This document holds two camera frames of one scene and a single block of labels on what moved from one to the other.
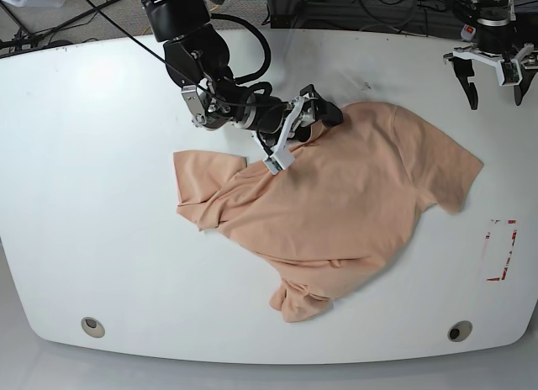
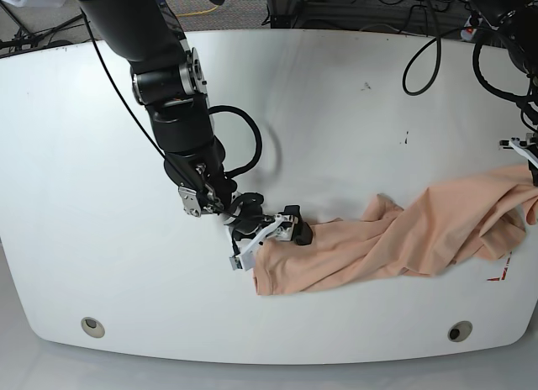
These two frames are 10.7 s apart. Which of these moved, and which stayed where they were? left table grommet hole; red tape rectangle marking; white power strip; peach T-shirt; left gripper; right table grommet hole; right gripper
Moved: right gripper; left gripper; peach T-shirt
Stayed: white power strip; red tape rectangle marking; right table grommet hole; left table grommet hole
